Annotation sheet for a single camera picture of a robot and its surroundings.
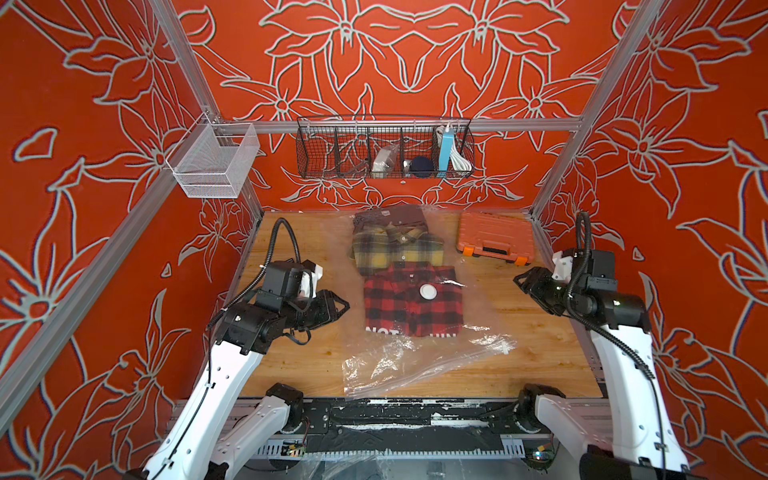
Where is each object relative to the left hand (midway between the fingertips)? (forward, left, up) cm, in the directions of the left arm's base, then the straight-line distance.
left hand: (346, 305), depth 68 cm
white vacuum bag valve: (+17, -22, -19) cm, 34 cm away
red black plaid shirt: (+13, -11, -20) cm, 26 cm away
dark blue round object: (+49, -18, +5) cm, 52 cm away
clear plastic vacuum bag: (-6, -9, -21) cm, 24 cm away
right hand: (+9, -40, +1) cm, 41 cm away
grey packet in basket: (+48, -6, +8) cm, 49 cm away
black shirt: (+50, -17, -19) cm, 56 cm away
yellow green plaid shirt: (+32, -4, -18) cm, 37 cm away
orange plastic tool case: (+41, -47, -19) cm, 65 cm away
